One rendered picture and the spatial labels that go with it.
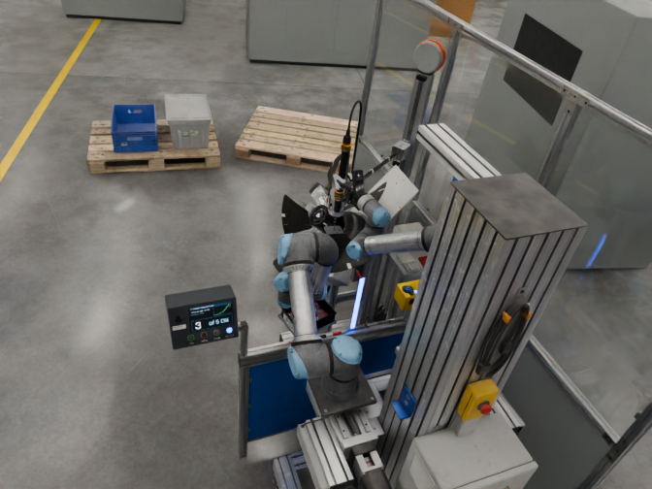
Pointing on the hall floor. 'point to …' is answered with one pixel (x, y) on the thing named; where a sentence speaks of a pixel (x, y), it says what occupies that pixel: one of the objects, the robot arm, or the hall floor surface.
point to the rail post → (243, 412)
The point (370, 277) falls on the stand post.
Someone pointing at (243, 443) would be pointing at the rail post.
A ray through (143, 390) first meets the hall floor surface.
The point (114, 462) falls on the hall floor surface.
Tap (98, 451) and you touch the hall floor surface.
